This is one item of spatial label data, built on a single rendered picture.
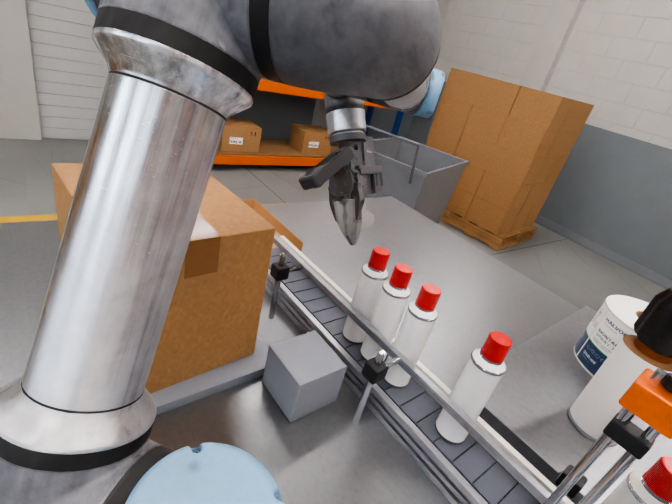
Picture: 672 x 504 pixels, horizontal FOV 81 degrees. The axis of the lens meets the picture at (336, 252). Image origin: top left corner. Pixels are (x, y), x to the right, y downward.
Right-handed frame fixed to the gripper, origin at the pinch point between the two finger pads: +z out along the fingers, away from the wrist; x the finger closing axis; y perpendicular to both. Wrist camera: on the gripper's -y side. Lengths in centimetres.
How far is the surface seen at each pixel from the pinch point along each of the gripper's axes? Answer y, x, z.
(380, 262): -0.5, -8.4, 4.2
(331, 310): 0.9, 9.6, 15.7
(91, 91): 23, 368, -140
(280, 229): 13.1, 47.1, -2.2
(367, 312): -0.8, -3.9, 14.0
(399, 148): 212, 170, -54
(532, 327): 57, -8, 32
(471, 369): -1.7, -26.2, 19.4
